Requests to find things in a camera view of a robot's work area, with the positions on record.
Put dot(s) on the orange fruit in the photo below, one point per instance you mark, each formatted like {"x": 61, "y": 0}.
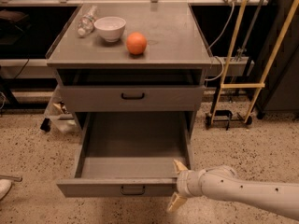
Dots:
{"x": 136, "y": 43}

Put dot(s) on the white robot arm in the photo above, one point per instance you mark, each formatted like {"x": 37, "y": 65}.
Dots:
{"x": 221, "y": 183}

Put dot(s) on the clear plastic water bottle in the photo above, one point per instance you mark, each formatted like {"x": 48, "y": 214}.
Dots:
{"x": 86, "y": 23}

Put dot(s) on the grey power strip box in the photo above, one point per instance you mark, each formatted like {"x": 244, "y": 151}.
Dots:
{"x": 236, "y": 68}

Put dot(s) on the metal cane tip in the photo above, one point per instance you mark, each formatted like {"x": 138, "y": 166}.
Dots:
{"x": 11, "y": 178}

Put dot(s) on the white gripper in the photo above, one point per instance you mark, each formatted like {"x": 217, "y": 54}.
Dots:
{"x": 184, "y": 183}

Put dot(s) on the grey top drawer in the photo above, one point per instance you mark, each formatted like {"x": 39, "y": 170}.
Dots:
{"x": 131, "y": 98}

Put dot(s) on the grey drawer cabinet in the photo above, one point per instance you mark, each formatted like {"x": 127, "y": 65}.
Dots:
{"x": 175, "y": 54}

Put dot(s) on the white sneaker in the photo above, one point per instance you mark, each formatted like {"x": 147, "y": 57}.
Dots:
{"x": 5, "y": 186}

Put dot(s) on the grey drawer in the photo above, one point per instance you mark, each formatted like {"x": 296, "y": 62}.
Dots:
{"x": 131, "y": 98}
{"x": 129, "y": 154}

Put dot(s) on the white ceramic bowl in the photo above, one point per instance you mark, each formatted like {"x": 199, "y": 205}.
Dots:
{"x": 110, "y": 28}

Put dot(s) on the clear plastic bin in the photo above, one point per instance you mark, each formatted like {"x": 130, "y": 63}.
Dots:
{"x": 58, "y": 115}

